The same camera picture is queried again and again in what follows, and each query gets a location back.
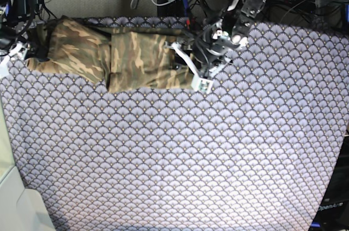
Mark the white plastic bin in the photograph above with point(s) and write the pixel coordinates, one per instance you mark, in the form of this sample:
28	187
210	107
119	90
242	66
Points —
21	208

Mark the black OpenArm case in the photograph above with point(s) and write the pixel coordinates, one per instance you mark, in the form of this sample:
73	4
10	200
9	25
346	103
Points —
333	211

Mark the fan pattern tablecloth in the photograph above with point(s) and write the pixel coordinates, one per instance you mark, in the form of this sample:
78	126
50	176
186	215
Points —
257	153

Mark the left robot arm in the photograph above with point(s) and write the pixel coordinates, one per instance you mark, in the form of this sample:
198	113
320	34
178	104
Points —
232	22

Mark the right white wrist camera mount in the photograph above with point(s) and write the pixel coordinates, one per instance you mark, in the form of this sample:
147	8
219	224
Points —
11	56

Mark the camouflage T-shirt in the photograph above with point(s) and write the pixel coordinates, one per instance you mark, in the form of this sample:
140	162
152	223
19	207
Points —
125	58

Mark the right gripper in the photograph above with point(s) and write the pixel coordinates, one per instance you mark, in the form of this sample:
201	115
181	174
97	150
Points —
38	50

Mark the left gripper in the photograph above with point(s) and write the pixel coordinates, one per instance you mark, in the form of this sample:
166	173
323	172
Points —
204	58

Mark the black box under table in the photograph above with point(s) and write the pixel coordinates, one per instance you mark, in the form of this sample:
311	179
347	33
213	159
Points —
174	9

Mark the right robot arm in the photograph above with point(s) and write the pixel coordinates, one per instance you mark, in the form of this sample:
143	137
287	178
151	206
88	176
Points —
17	17

